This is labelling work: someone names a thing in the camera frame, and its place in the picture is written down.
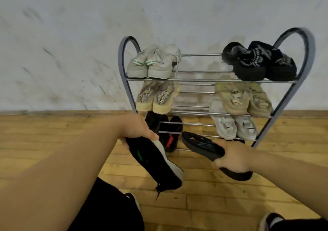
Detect person's right hand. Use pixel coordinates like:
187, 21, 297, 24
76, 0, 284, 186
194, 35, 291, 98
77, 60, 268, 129
212, 139, 255, 174

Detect person's left hand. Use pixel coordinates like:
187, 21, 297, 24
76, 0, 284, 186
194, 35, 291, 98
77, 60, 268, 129
119, 114, 159, 147

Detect black shoe with red-marked sole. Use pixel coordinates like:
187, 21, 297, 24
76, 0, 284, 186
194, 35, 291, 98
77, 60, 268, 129
181, 131, 254, 182

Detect black sneaker with green mark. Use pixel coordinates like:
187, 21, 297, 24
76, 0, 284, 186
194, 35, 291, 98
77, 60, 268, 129
125, 135, 184, 201

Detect person's right forearm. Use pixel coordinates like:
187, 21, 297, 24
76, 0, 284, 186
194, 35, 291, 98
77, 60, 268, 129
249, 149, 328, 220

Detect person's left forearm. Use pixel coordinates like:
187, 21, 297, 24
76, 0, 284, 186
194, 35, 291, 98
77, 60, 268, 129
0, 117, 124, 231

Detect beige sneaker with dark print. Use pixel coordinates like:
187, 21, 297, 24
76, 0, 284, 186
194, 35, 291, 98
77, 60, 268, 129
152, 81, 181, 115
135, 81, 160, 112

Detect white chunky sneaker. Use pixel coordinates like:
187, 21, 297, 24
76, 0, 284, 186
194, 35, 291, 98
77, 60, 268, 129
209, 99, 238, 140
234, 115, 258, 141

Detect person's left black white shoe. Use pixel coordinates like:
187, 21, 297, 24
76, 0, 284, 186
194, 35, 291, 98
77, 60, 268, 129
124, 192, 141, 213

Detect person's black white shoe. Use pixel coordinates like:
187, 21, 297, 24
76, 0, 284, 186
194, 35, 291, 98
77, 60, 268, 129
258, 212, 285, 231
124, 192, 141, 213

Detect pale yellow chunky sneaker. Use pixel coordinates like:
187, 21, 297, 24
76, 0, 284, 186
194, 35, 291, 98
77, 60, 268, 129
247, 82, 274, 118
215, 75, 251, 116

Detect white sneaker with green stripes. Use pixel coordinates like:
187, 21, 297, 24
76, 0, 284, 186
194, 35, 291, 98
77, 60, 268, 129
127, 44, 159, 79
146, 44, 182, 80

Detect person's right black white shoe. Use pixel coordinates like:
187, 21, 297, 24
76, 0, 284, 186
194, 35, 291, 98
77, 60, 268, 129
258, 212, 285, 231

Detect person's left leg black trousers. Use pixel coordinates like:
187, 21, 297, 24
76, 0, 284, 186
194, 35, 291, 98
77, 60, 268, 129
67, 177, 145, 231

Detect person's leg black trousers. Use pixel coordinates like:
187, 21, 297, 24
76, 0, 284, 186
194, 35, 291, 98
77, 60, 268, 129
270, 218, 328, 231
67, 177, 145, 231

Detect grey metal shoe rack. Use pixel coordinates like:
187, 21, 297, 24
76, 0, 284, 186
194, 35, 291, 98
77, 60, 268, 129
118, 27, 316, 152

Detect black chunky shoe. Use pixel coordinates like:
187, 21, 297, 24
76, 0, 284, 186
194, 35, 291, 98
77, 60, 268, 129
248, 41, 297, 82
221, 42, 267, 82

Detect person's right leg black trousers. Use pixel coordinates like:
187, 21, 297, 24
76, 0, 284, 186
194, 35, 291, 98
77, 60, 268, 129
270, 218, 328, 231

